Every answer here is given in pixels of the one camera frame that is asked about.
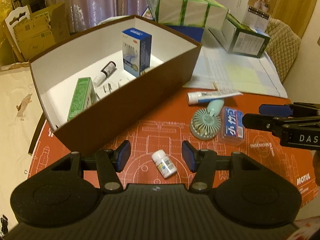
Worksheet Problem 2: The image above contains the white product box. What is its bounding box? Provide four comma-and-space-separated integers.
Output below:
222, 0, 277, 33

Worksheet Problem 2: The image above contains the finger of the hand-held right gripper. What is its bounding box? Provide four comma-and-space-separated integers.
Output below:
242, 113, 320, 133
259, 102, 320, 118

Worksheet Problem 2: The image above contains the white plug charger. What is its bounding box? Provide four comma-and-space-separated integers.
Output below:
101, 82, 118, 98

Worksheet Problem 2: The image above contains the red printed cardboard sheet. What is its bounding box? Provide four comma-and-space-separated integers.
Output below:
32, 87, 318, 208

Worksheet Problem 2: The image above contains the green medicine box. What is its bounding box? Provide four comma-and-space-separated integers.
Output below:
67, 77, 97, 122

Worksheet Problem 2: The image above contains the clear case with blue label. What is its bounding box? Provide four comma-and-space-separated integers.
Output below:
221, 106, 245, 145

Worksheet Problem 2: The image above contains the green and white carton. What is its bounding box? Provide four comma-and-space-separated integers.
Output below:
221, 14, 271, 59

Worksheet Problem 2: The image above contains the person's right hand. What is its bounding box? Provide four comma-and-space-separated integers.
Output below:
312, 151, 320, 180

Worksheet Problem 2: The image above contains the yellow plastic bag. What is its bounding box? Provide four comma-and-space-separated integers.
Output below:
0, 0, 22, 67

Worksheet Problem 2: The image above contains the green tissue multipack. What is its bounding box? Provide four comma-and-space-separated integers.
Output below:
146, 0, 229, 28

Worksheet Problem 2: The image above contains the purple patterned curtain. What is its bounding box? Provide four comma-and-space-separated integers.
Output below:
47, 0, 213, 33

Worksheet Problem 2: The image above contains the white chair back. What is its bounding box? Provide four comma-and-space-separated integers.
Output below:
4, 5, 33, 63

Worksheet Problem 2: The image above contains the black and white tube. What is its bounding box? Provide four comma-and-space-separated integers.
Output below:
92, 61, 117, 85

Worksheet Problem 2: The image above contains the white pill bottle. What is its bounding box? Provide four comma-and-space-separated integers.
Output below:
151, 149, 178, 180

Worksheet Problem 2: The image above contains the mint handheld fan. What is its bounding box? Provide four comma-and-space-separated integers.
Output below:
189, 99, 225, 140

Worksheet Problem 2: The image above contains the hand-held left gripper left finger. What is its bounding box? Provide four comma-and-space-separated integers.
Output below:
50, 140, 132, 193

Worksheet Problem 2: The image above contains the blue and white medicine box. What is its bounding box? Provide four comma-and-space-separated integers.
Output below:
122, 27, 152, 77

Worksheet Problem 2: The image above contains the beige quilted chair cushion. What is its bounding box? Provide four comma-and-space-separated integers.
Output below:
265, 19, 302, 83

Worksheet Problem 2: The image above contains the brown cardboard box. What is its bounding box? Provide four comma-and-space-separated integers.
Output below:
14, 2, 70, 60

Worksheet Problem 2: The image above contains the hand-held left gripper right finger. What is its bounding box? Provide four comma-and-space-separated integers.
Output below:
181, 140, 264, 192

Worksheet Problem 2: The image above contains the pale printed table cover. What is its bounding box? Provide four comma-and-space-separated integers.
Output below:
182, 29, 288, 98

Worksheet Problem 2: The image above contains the white toothpaste tube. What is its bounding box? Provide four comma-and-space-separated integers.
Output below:
187, 90, 243, 105

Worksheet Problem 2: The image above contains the brown storage box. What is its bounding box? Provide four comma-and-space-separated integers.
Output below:
29, 15, 202, 157

